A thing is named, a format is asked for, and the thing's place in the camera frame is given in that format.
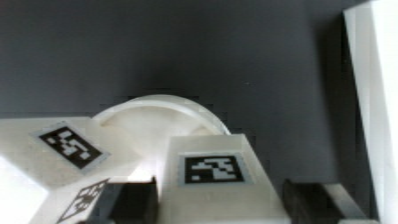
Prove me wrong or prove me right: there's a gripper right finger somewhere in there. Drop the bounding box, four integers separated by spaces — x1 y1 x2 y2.
283 180 381 224

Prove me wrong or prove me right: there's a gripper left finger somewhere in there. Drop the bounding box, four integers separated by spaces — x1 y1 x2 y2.
86 179 158 224

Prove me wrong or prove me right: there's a white round stool seat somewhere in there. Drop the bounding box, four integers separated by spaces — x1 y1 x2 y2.
93 95 231 158

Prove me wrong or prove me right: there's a white right barrier rail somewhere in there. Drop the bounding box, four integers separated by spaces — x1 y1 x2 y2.
343 0 398 224

